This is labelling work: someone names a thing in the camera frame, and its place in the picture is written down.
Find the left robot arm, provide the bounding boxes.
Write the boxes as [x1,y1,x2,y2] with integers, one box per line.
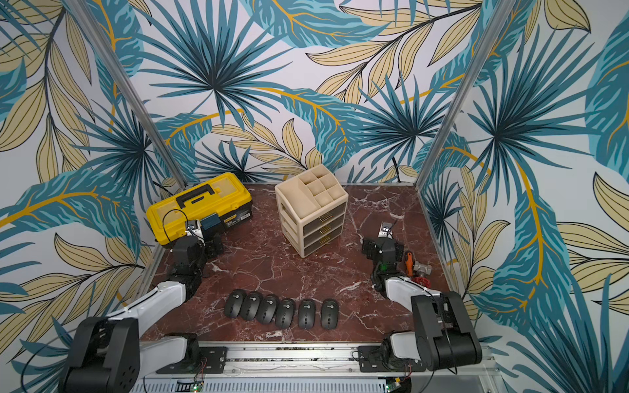
[58,234,224,392]

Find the grey metal fitting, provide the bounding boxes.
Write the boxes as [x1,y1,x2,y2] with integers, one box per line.
[413,261,432,277]

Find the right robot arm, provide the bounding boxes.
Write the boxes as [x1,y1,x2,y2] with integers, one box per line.
[362,237,483,372]

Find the right corner aluminium post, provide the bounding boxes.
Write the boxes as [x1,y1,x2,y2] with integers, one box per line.
[415,0,515,193]

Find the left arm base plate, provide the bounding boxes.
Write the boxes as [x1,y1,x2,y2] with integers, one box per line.
[156,346,228,375]

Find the left corner aluminium post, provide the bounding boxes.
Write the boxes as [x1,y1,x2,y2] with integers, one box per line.
[66,0,188,189]

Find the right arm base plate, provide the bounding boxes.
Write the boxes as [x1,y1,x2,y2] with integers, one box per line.
[357,345,426,373]

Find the clear bottom drawer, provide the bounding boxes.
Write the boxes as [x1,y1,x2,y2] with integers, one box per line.
[304,227,342,256]

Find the corner aluminium post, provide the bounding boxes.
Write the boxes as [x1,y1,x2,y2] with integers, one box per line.
[415,0,515,193]
[66,0,188,189]

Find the aluminium front rail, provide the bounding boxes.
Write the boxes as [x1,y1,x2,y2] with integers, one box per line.
[129,342,507,392]

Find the yellow black toolbox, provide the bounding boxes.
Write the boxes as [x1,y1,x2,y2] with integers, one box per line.
[147,173,252,247]

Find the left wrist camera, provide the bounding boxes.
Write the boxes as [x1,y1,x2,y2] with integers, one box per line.
[186,220,205,243]

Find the orange handled tool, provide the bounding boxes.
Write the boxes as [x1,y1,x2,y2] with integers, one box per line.
[404,251,414,278]

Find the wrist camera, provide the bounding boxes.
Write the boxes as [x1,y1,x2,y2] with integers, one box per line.
[378,222,395,238]
[186,220,205,243]

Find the red small valve wheel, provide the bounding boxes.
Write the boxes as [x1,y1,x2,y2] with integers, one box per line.
[412,276,431,288]

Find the beige drawer organizer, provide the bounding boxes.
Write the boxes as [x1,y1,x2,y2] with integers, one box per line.
[275,164,348,258]

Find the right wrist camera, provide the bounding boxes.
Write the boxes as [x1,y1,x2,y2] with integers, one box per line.
[378,222,395,238]

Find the black Lecoo mouse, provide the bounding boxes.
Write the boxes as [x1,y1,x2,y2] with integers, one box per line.
[239,291,262,321]
[256,294,279,325]
[297,299,316,330]
[320,299,339,330]
[275,298,296,330]
[224,289,247,319]

